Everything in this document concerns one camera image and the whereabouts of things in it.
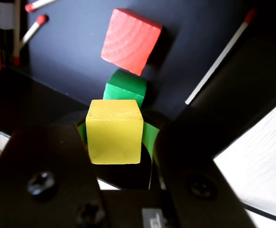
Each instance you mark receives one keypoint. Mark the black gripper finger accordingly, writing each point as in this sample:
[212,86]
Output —
[188,171]
[33,178]

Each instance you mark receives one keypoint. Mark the yellow wooden cube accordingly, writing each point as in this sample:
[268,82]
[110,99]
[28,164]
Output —
[114,133]

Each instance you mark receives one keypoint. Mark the green wooden cube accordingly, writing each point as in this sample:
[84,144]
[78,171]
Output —
[123,88]

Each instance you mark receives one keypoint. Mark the red wooden cube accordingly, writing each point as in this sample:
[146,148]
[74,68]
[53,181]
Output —
[131,40]

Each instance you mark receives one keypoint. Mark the black cardboard box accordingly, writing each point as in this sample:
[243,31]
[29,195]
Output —
[69,47]

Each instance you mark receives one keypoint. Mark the red tipped matchstick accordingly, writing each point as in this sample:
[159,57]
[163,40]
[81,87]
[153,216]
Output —
[16,35]
[221,57]
[41,3]
[32,31]

